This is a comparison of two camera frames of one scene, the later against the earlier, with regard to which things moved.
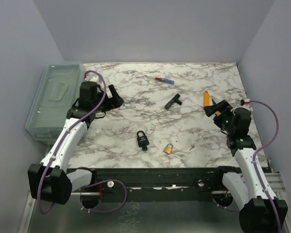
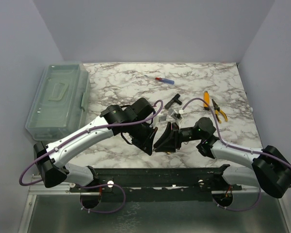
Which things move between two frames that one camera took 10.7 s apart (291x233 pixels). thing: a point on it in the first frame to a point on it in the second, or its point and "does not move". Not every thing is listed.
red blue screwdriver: x=165 y=80 does not move
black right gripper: x=223 y=106 to x=172 y=140
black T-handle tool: x=175 y=99 does not move
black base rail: x=156 y=185 does not move
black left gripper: x=116 y=101 to x=146 y=145
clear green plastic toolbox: x=57 y=92 does not move
